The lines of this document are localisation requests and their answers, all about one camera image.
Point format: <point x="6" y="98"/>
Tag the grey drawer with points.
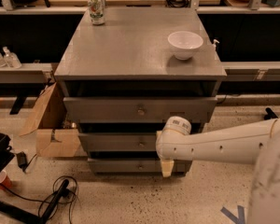
<point x="118" y="141"/>
<point x="124" y="166"/>
<point x="138" y="110"/>

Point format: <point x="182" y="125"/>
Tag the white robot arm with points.
<point x="256" y="143"/>

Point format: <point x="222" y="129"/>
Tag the grey bottom drawer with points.
<point x="124" y="166"/>

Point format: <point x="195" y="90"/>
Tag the grey wooden drawer cabinet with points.
<point x="129" y="56"/>

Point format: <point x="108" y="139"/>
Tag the grey top drawer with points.
<point x="138" y="110"/>

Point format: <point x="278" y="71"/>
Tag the black leg at right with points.
<point x="269" y="114"/>

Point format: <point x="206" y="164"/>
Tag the brown cardboard box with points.
<point x="54" y="137"/>

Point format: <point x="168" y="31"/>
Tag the white ceramic bowl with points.
<point x="184" y="44"/>

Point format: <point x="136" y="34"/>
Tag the small white pump bottle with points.
<point x="216" y="44"/>

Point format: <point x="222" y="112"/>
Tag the black power adapter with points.
<point x="22" y="160"/>

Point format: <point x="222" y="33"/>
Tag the red plastic cup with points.
<point x="5" y="182"/>

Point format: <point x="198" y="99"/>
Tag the clear sanitizer bottle right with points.
<point x="11" y="58"/>

